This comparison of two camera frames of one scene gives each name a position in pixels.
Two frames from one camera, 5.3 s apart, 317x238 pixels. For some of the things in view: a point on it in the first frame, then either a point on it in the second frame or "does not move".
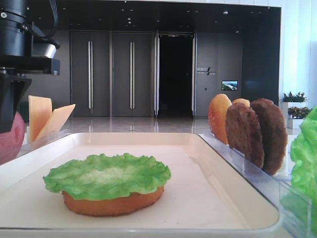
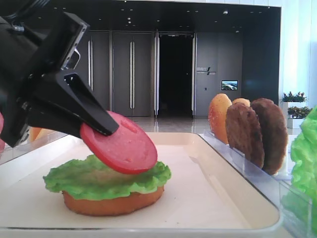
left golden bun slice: [217, 116] does not move
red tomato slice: [11, 142] -> [130, 149]
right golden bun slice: [243, 101] does not move
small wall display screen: [229, 85] does not move
